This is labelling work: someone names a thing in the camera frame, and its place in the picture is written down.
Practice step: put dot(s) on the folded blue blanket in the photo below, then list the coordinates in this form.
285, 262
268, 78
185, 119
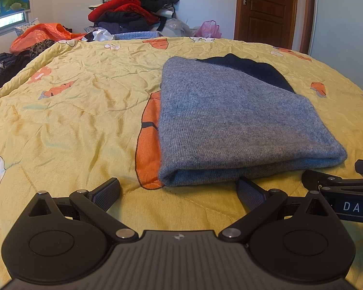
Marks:
137, 35

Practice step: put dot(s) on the clear plastic bag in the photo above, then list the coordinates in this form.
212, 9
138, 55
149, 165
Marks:
178, 27

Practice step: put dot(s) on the silver white plastic bag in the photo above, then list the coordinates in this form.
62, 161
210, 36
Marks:
99, 34

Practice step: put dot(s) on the grey sweater with navy sleeves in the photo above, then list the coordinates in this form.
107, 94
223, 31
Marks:
230, 120

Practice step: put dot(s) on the patterned pillow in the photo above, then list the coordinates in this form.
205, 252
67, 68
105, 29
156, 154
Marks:
25, 27

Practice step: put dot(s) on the orange garment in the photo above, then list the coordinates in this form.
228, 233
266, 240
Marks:
39, 36

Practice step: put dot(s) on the pile of mixed clothes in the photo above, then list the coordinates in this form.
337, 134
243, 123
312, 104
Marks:
130, 4

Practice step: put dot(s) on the yellow carrot print quilt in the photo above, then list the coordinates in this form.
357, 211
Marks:
72, 111

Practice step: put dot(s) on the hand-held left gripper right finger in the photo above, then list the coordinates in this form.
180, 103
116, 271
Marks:
249, 191

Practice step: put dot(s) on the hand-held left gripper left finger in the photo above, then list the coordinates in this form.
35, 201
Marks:
107, 193

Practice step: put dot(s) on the pink plastic bag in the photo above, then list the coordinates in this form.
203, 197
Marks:
208, 30

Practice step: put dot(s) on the dark patterned clothes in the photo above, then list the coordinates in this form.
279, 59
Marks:
6, 66

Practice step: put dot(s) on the brown wooden door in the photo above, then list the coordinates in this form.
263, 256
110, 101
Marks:
266, 12

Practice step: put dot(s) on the brown wooden door frame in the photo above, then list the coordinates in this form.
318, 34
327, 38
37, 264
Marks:
308, 15

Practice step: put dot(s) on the window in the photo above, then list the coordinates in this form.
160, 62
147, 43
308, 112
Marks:
9, 21

